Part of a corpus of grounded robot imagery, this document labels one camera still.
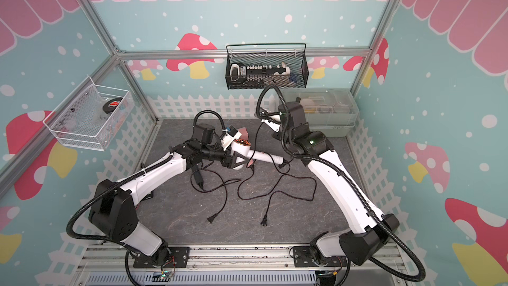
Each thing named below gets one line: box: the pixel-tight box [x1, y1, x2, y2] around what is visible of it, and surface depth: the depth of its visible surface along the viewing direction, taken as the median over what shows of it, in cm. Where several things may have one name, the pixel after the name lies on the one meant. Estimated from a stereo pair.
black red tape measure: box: [102, 97, 124, 114], surface depth 80 cm
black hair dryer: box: [191, 164, 204, 190], surface depth 96 cm
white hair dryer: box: [230, 139, 285, 171], surface depth 79 cm
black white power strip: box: [228, 62, 286, 86], surface depth 89 cm
